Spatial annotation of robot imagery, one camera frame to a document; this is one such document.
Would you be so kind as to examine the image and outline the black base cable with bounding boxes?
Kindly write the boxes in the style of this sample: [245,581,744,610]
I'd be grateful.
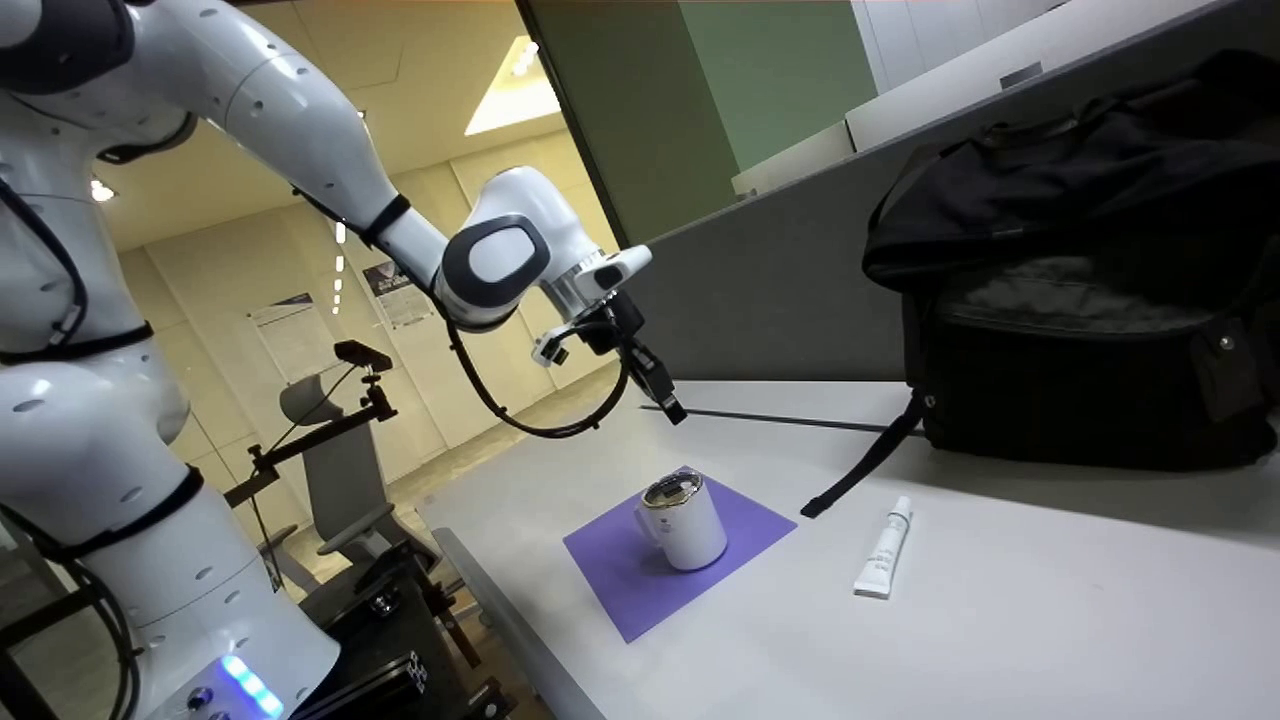
[0,503,148,720]

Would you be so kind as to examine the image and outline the white mug with lid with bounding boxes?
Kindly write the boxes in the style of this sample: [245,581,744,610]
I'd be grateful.
[634,473,734,578]

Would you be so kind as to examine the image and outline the photo wall poster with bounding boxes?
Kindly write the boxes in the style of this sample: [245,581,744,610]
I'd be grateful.
[361,255,422,323]

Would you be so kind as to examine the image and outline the black bag strap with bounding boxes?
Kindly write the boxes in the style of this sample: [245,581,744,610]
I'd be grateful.
[798,389,933,524]

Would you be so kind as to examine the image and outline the rectangular ceiling light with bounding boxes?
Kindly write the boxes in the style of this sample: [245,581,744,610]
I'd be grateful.
[459,33,567,140]

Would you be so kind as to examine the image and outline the black camera on stand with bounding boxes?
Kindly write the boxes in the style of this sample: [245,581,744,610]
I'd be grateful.
[328,338,401,382]

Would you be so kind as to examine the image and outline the white tube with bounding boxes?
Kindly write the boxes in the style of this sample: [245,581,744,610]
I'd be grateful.
[851,494,919,601]

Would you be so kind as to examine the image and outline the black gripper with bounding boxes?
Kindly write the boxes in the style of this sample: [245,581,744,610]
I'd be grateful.
[572,294,692,428]

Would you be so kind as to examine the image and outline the purple mat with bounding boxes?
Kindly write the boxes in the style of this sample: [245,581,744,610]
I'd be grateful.
[561,459,799,650]

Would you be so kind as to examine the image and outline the gray desk partition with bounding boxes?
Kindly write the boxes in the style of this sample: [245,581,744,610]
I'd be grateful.
[615,0,1280,389]

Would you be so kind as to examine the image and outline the gray wall sign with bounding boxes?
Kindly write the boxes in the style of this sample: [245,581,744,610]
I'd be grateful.
[245,290,322,332]

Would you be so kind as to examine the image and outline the black cart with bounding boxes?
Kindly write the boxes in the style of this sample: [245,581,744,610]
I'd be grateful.
[292,538,517,720]

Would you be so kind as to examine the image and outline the black bag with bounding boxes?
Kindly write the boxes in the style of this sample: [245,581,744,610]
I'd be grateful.
[859,48,1280,475]

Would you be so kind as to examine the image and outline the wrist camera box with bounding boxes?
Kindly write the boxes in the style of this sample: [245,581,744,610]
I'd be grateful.
[534,327,576,371]

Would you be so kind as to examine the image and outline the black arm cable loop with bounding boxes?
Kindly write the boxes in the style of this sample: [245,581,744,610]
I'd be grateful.
[446,315,634,444]

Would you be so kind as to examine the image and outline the white ledge on partition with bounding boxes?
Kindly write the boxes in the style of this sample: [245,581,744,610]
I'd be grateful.
[730,0,1235,202]

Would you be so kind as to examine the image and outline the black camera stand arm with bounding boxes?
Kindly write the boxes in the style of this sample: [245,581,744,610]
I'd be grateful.
[221,371,404,511]

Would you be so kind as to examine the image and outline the gray chair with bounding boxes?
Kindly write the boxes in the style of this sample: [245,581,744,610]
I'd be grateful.
[275,371,409,561]

